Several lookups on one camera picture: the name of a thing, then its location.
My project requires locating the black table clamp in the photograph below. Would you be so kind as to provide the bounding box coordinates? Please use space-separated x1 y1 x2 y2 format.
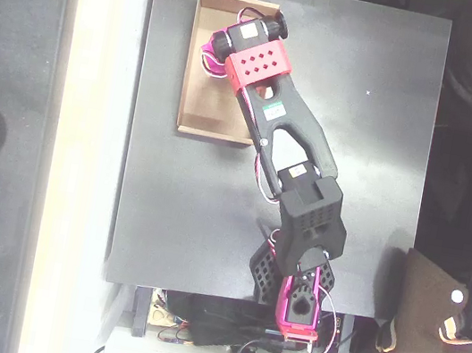
128 285 155 340
336 314 358 353

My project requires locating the black pouch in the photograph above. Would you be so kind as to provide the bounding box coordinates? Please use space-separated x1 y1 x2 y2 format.
182 291 287 353

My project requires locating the black perforated arm base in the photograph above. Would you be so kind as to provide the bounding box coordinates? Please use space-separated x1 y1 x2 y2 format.
243 239 341 316

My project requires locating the small electronics board with wires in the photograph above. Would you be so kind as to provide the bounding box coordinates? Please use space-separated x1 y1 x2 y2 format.
144 288 201 348

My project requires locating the shallow cardboard box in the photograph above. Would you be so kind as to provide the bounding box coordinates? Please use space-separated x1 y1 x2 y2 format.
173 0 284 147

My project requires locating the brown bag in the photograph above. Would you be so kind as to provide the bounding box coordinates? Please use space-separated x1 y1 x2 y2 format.
372 243 472 353

